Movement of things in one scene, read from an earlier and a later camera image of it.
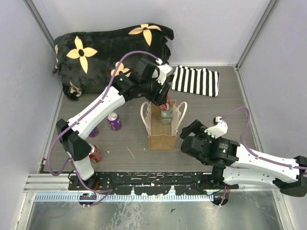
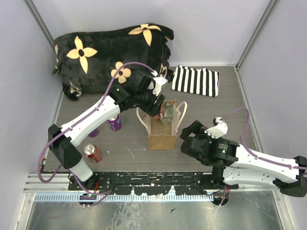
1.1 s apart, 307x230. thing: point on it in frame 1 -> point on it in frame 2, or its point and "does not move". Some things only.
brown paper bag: [161, 136] does not move
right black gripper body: [197, 128] does not move
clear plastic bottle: [166, 116] does not move
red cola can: [166, 107] -> [161, 114]
